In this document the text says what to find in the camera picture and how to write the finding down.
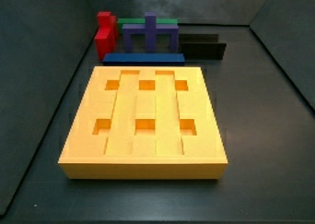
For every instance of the green block piece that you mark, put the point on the green block piece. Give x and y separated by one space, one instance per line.
124 21

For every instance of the blue flat block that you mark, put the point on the blue flat block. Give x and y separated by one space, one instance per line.
144 59

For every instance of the yellow slotted board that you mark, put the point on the yellow slotted board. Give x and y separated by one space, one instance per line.
145 126

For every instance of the black angle bracket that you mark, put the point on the black angle bracket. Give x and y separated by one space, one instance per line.
202 46

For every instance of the red block piece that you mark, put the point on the red block piece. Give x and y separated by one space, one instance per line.
108 33

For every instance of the purple block piece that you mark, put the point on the purple block piece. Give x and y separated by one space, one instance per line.
152 30

